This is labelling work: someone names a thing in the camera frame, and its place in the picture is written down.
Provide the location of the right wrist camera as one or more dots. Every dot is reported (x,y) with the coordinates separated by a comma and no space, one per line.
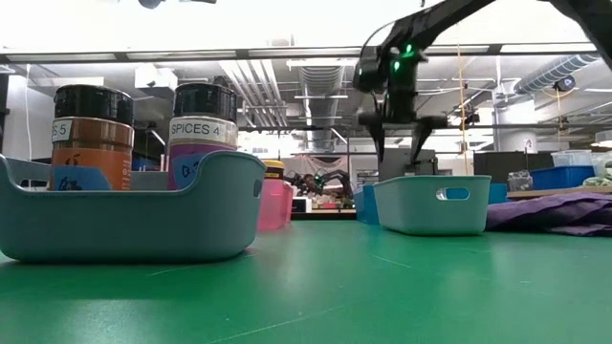
(367,71)

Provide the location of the ribbed ceiling duct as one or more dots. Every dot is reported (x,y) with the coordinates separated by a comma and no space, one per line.
(321,95)

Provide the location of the dark grey cabinet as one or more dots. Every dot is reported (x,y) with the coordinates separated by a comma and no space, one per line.
(397,167)

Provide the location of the silver flexible duct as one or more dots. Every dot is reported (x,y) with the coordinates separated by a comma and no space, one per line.
(554,71)

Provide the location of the purple cloth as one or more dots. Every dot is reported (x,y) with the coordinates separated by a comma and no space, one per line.
(550,212)

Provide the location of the blue plastic bin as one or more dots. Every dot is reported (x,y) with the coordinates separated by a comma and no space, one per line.
(365,205)

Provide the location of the clear plastic box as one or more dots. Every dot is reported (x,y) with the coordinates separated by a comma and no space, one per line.
(571,158)

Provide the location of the wooden bench top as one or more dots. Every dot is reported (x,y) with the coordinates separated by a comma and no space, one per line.
(550,193)

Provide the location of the light teal plastic bin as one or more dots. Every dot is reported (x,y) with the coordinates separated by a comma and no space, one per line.
(421,212)

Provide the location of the blue storage crate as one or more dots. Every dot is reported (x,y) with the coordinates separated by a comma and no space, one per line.
(561,178)

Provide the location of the grey-blue plastic bin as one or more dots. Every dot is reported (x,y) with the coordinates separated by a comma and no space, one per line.
(119,224)

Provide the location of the green table mat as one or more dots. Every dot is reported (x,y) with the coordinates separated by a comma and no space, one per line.
(306,296)

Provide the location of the yellow-lid spice jar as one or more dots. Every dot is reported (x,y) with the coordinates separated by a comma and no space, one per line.
(274,165)

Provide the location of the black-lid orange spice jar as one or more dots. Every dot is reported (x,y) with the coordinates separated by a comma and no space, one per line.
(93,143)

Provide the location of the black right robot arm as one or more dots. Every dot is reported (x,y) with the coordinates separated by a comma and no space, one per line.
(430,21)

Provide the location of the background robot arms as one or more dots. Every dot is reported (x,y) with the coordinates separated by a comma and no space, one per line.
(318,180)

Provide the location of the pink-red translucent bin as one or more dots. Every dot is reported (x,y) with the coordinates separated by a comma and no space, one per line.
(275,210)

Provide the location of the black-lid purple spice jar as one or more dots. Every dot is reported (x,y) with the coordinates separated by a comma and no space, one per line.
(203,138)

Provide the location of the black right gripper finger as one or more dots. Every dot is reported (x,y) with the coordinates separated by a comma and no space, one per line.
(418,138)
(379,138)

